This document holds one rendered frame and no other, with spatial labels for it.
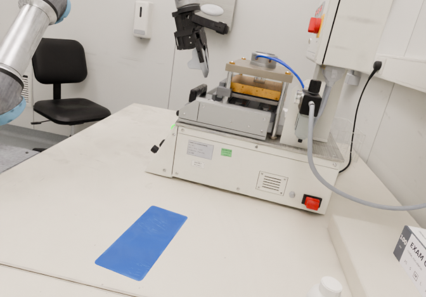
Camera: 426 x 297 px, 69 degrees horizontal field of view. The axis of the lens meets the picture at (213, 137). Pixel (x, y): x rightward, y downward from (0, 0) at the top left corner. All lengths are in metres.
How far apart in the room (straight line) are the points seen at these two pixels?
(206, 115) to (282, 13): 1.69
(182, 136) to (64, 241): 0.40
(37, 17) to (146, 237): 0.77
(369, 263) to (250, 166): 0.36
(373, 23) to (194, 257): 0.65
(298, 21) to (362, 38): 1.66
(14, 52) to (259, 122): 0.72
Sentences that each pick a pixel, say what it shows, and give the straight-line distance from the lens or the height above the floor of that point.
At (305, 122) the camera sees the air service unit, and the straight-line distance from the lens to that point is 0.73.
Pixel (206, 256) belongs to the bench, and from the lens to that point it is 0.68.
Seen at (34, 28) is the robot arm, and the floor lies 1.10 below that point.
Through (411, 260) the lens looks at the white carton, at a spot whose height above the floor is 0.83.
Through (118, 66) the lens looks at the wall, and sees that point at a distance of 2.68.
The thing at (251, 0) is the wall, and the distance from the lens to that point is 2.46.
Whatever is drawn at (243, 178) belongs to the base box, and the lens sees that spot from 0.88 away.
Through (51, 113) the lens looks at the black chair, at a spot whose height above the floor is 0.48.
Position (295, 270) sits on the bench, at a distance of 0.72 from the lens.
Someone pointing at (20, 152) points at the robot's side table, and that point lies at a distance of 1.10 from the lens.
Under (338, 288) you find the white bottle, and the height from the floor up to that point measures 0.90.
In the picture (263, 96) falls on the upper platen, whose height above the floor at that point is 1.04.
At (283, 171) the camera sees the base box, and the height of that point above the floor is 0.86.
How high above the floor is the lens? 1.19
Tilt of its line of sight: 19 degrees down
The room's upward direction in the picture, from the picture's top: 10 degrees clockwise
